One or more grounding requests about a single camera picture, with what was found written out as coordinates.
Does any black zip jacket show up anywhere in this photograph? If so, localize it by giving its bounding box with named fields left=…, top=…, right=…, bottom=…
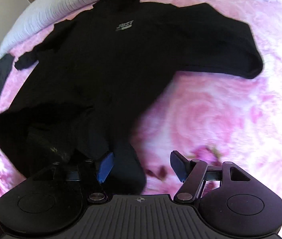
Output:
left=0, top=0, right=263, bottom=194

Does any pink floral blanket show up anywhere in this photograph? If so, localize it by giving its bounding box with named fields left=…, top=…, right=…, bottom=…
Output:
left=0, top=0, right=282, bottom=223

